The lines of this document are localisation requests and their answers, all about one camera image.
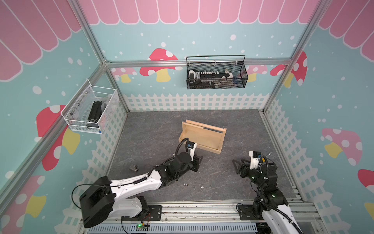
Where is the wooden jewelry display stand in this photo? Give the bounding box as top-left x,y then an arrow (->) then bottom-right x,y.
178,120 -> 227,154

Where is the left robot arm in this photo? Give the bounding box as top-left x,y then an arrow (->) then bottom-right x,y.
77,137 -> 202,228

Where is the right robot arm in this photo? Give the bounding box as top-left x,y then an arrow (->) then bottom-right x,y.
232,151 -> 303,234

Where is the small metal connector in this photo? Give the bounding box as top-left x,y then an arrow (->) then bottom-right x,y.
130,165 -> 138,172

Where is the green lit circuit board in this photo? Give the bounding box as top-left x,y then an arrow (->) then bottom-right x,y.
135,223 -> 150,232

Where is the black box in white basket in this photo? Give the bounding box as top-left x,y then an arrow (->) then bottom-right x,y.
88,101 -> 102,123

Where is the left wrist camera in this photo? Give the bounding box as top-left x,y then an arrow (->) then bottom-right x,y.
187,141 -> 197,161

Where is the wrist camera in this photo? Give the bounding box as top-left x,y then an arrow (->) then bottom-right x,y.
187,141 -> 197,161
249,151 -> 262,170

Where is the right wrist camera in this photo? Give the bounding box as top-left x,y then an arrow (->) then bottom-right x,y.
249,151 -> 262,170

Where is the yellow handled screwdriver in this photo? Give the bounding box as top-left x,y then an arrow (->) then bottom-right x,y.
261,152 -> 272,162

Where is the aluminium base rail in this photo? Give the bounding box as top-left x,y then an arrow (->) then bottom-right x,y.
76,200 -> 325,234

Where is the black wire mesh basket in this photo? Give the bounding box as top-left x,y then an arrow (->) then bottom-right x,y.
186,55 -> 248,89

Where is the white wire mesh basket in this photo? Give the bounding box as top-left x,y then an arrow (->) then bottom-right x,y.
61,80 -> 119,134

